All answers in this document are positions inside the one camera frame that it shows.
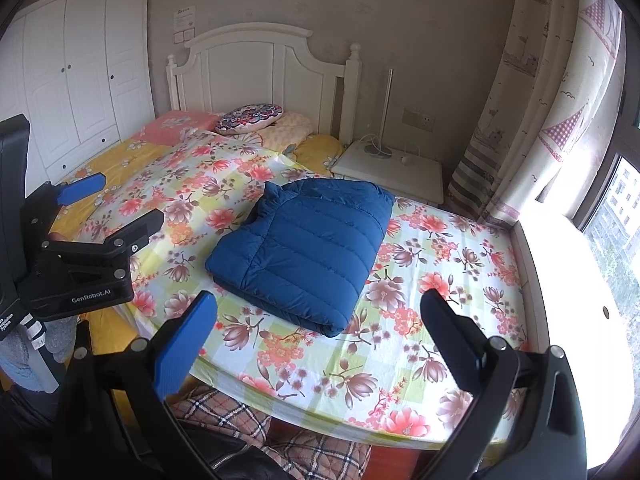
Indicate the white window sill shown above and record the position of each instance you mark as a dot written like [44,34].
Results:
[565,280]

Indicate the round patterned cushion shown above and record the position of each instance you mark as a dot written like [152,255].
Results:
[250,117]

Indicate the window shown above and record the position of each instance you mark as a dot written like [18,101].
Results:
[615,240]

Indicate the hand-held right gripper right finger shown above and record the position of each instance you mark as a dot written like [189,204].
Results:
[450,332]

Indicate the blue puffer jacket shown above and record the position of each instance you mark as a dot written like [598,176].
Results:
[300,255]

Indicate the yellow pillow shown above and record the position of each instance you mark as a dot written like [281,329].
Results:
[320,152]

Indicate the white bed headboard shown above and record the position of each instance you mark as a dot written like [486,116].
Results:
[260,75]

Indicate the white nightstand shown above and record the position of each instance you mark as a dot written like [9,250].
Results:
[395,175]

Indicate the wall socket panel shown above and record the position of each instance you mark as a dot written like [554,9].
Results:
[419,119]

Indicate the person's left forearm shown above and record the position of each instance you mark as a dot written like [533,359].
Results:
[61,340]

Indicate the printed curtain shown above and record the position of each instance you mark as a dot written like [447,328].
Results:
[540,85]

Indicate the white charger plug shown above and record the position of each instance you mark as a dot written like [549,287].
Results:
[407,160]

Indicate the wall paper notice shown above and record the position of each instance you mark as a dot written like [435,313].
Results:
[184,22]

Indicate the white wardrobe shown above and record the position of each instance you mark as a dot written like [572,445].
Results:
[80,70]

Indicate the floral quilt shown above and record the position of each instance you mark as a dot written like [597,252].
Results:
[425,310]

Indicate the plaid pants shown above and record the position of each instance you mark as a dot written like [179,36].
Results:
[310,452]

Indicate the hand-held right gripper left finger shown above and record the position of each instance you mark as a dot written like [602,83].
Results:
[185,345]

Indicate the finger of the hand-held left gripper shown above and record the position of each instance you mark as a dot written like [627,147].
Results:
[82,187]
[135,230]

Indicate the beige checked pillow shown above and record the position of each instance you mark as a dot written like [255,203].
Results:
[287,132]

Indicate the yellow pink patchwork bedsheet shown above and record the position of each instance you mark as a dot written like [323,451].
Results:
[125,155]

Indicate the white stick desk lamp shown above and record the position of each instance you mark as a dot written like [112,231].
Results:
[386,110]

